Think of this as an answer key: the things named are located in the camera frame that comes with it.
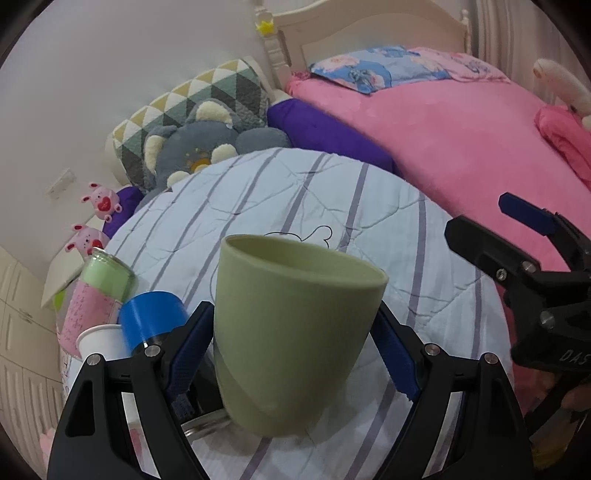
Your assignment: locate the cream wardrobe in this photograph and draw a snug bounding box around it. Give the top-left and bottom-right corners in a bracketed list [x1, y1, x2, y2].
[1, 250, 63, 470]

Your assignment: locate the white nightstand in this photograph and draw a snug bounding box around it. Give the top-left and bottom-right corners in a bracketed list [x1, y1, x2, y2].
[40, 216, 107, 310]

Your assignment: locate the striped white quilt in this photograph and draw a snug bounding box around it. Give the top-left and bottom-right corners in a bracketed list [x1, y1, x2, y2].
[107, 149, 511, 479]

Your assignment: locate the white curtain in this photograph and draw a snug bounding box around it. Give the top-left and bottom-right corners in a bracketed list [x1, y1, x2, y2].
[475, 0, 585, 99]

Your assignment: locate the pink fluffy blanket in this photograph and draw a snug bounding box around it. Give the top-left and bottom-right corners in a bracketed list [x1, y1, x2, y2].
[39, 428, 55, 460]

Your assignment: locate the front pink pig toy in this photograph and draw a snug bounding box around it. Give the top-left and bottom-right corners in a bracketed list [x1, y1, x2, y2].
[64, 224, 110, 259]

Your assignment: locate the white paper cup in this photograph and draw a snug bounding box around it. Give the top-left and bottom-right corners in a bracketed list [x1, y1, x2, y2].
[76, 324, 130, 361]

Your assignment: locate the rear pink pig toy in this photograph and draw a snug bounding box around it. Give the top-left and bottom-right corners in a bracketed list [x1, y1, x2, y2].
[81, 182, 123, 223]

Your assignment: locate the wall socket panel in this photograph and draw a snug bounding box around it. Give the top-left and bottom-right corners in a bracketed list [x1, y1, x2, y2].
[46, 168, 77, 200]

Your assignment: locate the pink pig toy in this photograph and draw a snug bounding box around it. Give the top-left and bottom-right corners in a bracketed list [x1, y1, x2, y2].
[64, 224, 110, 259]
[81, 182, 123, 223]

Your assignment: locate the grey cat plush pillow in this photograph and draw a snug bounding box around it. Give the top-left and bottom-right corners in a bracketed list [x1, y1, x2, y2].
[143, 100, 291, 194]

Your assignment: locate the pink and green tall cup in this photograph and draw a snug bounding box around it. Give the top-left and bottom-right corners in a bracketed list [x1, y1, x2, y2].
[58, 247, 136, 359]

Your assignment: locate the blue cartoon pillow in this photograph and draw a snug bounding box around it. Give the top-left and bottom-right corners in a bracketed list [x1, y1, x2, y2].
[308, 46, 452, 95]

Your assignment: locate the dark blue metal can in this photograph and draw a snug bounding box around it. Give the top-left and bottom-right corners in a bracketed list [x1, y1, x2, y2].
[118, 291, 233, 439]

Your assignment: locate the pink bed blanket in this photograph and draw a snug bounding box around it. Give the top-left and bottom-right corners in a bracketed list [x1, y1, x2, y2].
[285, 68, 591, 416]

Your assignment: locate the pink cartoon pillow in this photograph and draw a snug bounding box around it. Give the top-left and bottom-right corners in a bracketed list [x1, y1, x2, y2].
[410, 47, 511, 83]

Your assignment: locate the yellow star sticker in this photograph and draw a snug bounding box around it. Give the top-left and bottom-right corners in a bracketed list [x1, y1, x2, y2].
[256, 20, 276, 37]

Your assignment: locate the cream bed headboard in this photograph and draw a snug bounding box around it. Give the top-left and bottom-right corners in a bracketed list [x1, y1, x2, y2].
[252, 0, 472, 89]

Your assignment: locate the purple bolster pillow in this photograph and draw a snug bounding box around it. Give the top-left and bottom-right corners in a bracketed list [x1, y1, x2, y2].
[102, 98, 399, 239]

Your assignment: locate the olive green plastic cup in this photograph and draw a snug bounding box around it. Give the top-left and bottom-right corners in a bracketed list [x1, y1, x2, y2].
[213, 235, 389, 437]

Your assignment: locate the triangle pattern cushion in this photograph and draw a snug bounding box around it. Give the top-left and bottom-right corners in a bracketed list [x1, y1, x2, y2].
[105, 57, 273, 190]

